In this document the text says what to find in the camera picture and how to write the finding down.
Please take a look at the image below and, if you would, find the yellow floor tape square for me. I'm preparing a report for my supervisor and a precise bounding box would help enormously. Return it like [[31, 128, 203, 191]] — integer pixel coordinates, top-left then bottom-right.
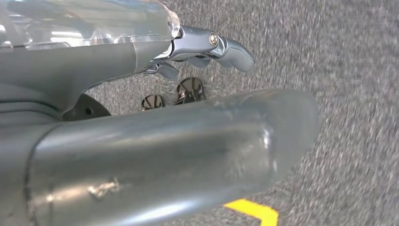
[[223, 198, 279, 226]]

